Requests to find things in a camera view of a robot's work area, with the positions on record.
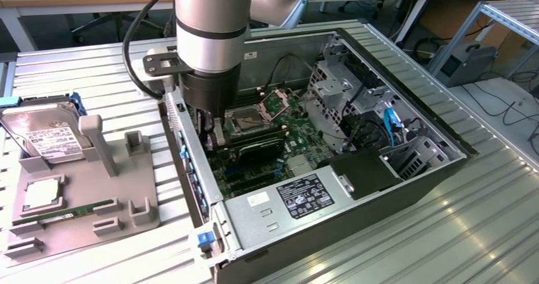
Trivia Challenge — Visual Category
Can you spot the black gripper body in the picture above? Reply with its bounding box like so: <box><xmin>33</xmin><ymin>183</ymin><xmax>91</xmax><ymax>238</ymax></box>
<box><xmin>179</xmin><ymin>62</ymin><xmax>244</xmax><ymax>119</ymax></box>

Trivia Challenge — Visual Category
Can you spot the grey box appliance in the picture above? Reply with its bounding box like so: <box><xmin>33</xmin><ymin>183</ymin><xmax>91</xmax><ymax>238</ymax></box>
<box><xmin>438</xmin><ymin>40</ymin><xmax>500</xmax><ymax>88</ymax></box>

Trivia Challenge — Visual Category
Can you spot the wrist camera with black bracket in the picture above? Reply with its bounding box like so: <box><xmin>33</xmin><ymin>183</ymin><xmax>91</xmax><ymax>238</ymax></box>
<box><xmin>129</xmin><ymin>52</ymin><xmax>189</xmax><ymax>92</ymax></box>

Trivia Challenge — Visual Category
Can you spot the black wire in case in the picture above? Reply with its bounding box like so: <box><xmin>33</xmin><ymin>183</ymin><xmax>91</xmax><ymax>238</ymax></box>
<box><xmin>268</xmin><ymin>53</ymin><xmax>316</xmax><ymax>91</ymax></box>

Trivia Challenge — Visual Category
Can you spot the black plastic shroud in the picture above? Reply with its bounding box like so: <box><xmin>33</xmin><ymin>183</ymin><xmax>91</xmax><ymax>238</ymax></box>
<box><xmin>318</xmin><ymin>146</ymin><xmax>406</xmax><ymax>201</ymax></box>

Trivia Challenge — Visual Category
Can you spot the black expansion slot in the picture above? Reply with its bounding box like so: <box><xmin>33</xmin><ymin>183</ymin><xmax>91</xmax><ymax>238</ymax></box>
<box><xmin>230</xmin><ymin>173</ymin><xmax>275</xmax><ymax>192</ymax></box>

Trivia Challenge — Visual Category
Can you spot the blue disk bracket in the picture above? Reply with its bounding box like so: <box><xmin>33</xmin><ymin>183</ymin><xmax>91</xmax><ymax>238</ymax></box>
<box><xmin>0</xmin><ymin>90</ymin><xmax>88</xmax><ymax>116</ymax></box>

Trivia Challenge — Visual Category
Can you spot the aluminium profile frame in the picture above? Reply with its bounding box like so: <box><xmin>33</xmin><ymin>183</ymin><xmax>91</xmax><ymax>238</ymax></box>
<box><xmin>427</xmin><ymin>0</ymin><xmax>539</xmax><ymax>76</ymax></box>

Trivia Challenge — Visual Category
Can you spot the open dark PC case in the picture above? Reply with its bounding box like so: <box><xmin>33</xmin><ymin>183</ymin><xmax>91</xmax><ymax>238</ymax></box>
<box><xmin>147</xmin><ymin>27</ymin><xmax>480</xmax><ymax>284</ymax></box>

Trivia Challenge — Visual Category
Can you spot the graphics card with black shroud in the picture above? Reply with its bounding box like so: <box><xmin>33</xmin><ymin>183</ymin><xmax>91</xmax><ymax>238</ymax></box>
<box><xmin>206</xmin><ymin>137</ymin><xmax>284</xmax><ymax>173</ymax></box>

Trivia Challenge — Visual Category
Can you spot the silver drive cage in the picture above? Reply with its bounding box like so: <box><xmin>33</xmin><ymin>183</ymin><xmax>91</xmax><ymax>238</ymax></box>
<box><xmin>303</xmin><ymin>34</ymin><xmax>406</xmax><ymax>155</ymax></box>

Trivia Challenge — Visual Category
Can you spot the grey parts rack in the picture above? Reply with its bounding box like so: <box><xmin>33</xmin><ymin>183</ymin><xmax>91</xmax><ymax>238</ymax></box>
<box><xmin>1</xmin><ymin>113</ymin><xmax>163</xmax><ymax>269</ymax></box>

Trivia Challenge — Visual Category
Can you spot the CPU socket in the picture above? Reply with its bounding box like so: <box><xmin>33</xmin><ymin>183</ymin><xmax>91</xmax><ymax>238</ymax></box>
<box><xmin>226</xmin><ymin>107</ymin><xmax>275</xmax><ymax>136</ymax></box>

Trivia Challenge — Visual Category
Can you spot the silver power supply unit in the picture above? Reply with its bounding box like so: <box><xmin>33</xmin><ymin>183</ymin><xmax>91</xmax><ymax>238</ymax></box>
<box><xmin>223</xmin><ymin>165</ymin><xmax>355</xmax><ymax>250</ymax></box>

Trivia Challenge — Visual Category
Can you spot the black office chair base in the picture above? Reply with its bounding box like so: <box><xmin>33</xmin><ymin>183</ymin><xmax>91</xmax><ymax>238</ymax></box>
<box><xmin>69</xmin><ymin>11</ymin><xmax>165</xmax><ymax>44</ymax></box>
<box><xmin>319</xmin><ymin>0</ymin><xmax>384</xmax><ymax>13</ymax></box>

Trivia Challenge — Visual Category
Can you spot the silver hard disk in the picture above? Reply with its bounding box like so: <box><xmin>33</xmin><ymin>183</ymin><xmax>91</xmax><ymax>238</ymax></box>
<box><xmin>0</xmin><ymin>99</ymin><xmax>92</xmax><ymax>165</ymax></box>

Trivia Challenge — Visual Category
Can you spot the dark RAM stick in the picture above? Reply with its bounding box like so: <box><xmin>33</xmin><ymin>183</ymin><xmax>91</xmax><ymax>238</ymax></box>
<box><xmin>230</xmin><ymin>129</ymin><xmax>290</xmax><ymax>146</ymax></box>

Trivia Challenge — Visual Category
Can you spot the green motherboard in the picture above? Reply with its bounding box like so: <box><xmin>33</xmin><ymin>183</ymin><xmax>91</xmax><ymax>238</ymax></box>
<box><xmin>210</xmin><ymin>85</ymin><xmax>338</xmax><ymax>199</ymax></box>

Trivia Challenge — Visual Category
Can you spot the silver chipset heatsink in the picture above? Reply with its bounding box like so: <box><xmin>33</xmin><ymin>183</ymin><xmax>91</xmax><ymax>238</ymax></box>
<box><xmin>286</xmin><ymin>156</ymin><xmax>315</xmax><ymax>174</ymax></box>

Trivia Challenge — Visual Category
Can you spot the green RAM stick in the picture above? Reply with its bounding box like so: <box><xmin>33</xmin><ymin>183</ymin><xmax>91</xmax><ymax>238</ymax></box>
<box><xmin>11</xmin><ymin>201</ymin><xmax>115</xmax><ymax>228</ymax></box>

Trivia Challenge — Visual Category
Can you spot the blue wire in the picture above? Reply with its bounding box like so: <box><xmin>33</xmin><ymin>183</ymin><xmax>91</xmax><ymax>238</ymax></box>
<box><xmin>383</xmin><ymin>107</ymin><xmax>400</xmax><ymax>148</ymax></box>

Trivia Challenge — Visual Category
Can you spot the metal socket cover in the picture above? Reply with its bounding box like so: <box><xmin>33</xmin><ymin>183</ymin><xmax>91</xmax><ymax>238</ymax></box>
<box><xmin>258</xmin><ymin>88</ymin><xmax>291</xmax><ymax>121</ymax></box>

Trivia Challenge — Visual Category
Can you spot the silver CPU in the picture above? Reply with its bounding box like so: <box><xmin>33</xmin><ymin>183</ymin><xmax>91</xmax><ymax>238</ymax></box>
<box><xmin>23</xmin><ymin>180</ymin><xmax>63</xmax><ymax>211</ymax></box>

